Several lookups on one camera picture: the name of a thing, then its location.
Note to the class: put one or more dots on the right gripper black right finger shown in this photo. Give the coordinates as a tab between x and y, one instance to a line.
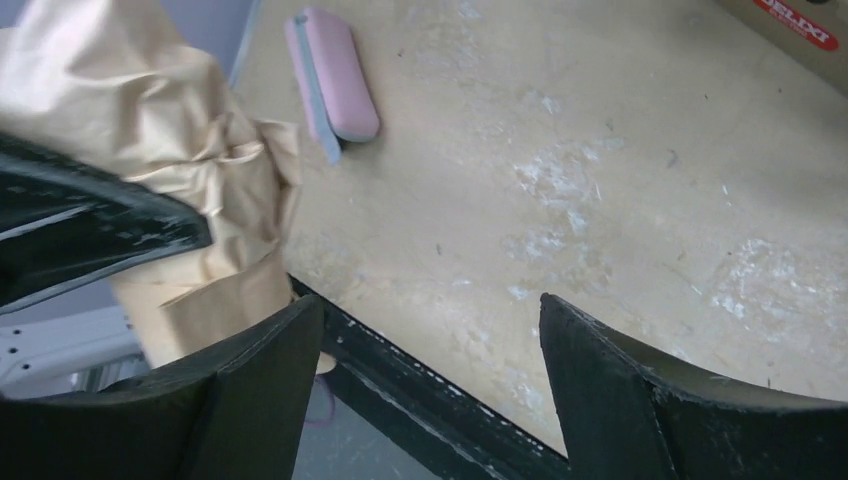
628	410

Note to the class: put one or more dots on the pink umbrella case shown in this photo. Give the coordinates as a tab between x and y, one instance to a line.
337	102

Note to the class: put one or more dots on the tan plastic toolbox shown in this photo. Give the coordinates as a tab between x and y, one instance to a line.
812	32

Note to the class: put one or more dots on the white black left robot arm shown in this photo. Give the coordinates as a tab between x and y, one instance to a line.
40	357

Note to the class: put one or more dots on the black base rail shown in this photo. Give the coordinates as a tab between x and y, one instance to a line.
451	432

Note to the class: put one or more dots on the beige umbrella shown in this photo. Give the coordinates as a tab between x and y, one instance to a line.
114	85

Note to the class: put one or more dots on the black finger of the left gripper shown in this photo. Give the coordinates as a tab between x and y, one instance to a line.
65	224

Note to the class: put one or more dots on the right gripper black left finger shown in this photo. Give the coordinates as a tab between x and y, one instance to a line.
233	410

